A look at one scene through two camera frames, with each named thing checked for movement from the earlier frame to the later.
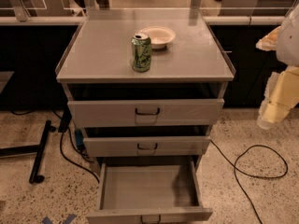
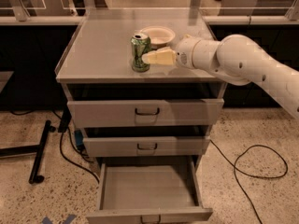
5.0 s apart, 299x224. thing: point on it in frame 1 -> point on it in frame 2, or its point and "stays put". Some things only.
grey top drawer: x=201 y=112 stays put
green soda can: x=141 y=52 stays put
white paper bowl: x=160 y=35 stays put
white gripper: x=290 y=42 -> x=184 y=54
